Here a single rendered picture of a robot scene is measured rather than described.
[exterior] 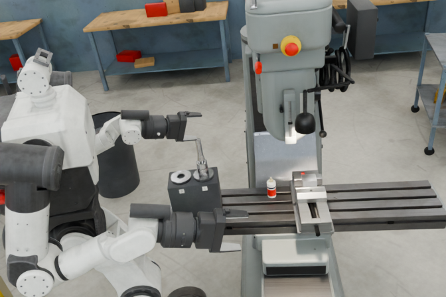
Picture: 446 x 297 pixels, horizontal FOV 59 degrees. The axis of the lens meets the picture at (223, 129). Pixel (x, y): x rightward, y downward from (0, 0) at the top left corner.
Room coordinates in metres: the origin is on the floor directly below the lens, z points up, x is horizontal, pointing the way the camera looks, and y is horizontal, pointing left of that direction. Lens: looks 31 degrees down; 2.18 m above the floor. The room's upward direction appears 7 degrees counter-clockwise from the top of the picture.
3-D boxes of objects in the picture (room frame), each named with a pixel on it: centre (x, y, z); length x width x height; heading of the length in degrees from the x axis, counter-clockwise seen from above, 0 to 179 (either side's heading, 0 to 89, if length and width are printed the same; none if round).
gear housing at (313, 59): (1.40, -0.27, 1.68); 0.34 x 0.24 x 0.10; 173
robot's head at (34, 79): (0.93, 0.44, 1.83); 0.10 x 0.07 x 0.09; 11
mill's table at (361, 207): (1.35, -0.30, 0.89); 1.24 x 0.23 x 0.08; 83
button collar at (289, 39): (1.13, -0.23, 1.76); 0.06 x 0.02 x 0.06; 83
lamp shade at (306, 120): (1.17, -0.29, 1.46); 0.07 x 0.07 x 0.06
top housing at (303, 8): (1.37, -0.26, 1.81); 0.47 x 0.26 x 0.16; 173
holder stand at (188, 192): (1.39, 0.16, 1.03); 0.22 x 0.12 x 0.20; 89
